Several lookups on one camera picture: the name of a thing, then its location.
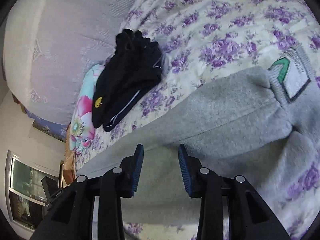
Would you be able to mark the folded floral turquoise blanket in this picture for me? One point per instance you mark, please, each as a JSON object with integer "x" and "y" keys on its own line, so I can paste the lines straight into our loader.
{"x": 82, "y": 131}

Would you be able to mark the purple floral bed quilt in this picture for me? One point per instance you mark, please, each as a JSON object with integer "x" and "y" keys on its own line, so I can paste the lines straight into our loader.
{"x": 202, "y": 41}

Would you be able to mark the grey fleece pants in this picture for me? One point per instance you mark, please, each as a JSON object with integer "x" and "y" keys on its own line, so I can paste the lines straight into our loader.
{"x": 259, "y": 123}

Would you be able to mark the window with white frame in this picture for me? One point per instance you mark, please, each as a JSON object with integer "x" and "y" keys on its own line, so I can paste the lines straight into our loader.
{"x": 24, "y": 192}

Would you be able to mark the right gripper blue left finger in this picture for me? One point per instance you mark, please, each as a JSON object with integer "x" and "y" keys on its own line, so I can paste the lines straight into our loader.
{"x": 70, "y": 209}

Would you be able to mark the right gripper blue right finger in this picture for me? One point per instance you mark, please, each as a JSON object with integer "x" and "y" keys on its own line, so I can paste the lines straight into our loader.
{"x": 249, "y": 215}

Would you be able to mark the brown orange pillow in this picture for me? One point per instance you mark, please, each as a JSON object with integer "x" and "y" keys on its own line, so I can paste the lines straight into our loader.
{"x": 69, "y": 163}

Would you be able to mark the folded black pants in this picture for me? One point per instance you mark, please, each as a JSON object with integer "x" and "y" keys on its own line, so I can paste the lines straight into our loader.
{"x": 133, "y": 70}

